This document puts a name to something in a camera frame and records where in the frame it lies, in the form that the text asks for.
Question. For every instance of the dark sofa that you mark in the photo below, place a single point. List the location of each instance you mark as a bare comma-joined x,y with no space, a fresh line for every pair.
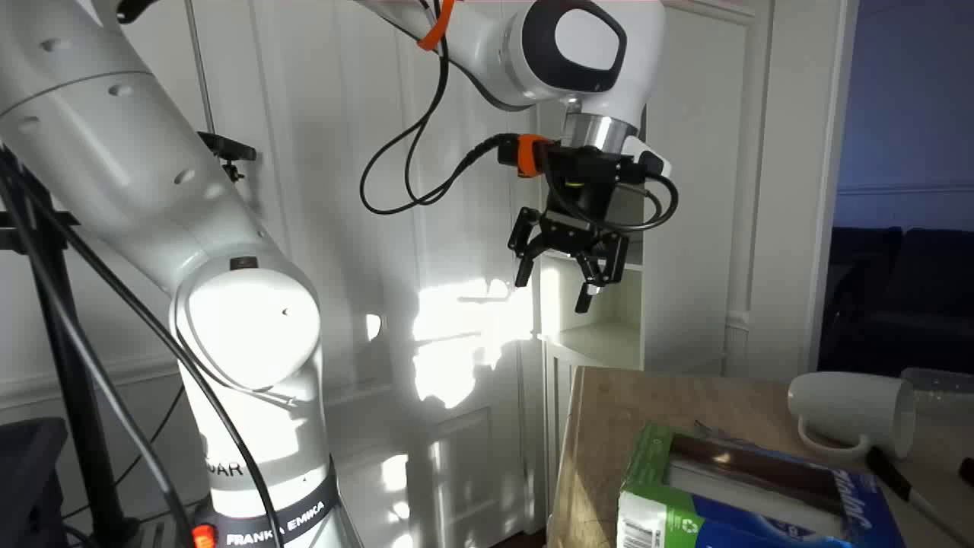
898,293

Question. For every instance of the black tripod stand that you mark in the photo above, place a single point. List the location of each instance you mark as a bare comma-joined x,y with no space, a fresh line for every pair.
63,337

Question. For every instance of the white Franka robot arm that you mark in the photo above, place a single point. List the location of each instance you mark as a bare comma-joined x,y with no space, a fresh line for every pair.
132,185

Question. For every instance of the white door frame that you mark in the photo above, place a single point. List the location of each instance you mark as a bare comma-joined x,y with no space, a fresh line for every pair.
834,152

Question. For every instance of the black marker pen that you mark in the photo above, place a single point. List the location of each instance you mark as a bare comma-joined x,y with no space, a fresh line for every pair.
901,481
965,471

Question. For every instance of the white open shelf cabinet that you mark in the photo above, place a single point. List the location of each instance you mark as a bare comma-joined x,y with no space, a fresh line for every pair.
599,337

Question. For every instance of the clear plastic water bottle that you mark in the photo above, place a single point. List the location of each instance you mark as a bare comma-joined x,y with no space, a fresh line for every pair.
943,391

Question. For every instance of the white ceramic mug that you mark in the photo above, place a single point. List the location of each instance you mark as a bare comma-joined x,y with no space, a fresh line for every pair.
846,407

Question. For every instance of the blue green Ziploc box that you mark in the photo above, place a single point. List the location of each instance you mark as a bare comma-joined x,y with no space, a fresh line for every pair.
657,507

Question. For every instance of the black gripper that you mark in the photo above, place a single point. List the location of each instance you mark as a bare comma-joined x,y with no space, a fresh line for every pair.
582,192

